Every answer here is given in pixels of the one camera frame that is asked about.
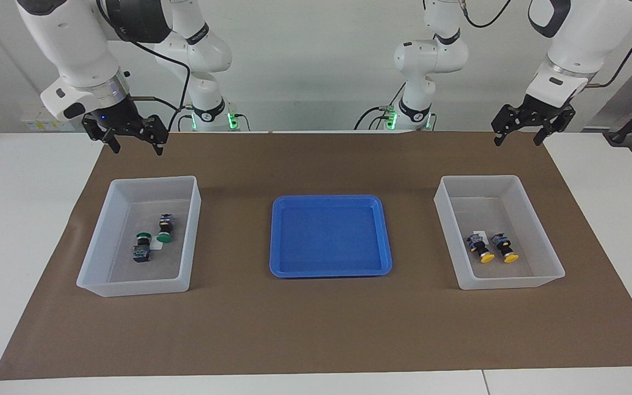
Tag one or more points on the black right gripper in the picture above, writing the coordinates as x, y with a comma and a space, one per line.
121, 119

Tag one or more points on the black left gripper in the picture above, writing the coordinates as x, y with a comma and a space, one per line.
543, 112

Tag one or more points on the green button with yellow band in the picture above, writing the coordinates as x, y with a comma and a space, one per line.
165, 227

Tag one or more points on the green push button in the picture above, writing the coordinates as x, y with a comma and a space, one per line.
141, 251

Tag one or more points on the yellow push button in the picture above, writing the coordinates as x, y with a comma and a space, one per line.
479, 248
503, 247

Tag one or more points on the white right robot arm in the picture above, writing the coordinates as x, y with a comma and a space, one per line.
72, 44

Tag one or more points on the white yellow-labelled power strip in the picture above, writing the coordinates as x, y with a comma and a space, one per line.
39, 123

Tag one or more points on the small white label sticker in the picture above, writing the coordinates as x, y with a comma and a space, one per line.
157, 246
482, 233

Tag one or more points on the translucent white plastic box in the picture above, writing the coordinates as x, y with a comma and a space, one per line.
541, 263
102, 247

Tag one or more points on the blue plastic tray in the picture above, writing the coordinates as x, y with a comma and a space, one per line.
327, 236

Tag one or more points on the brown paper mat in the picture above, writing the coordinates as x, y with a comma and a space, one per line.
316, 329

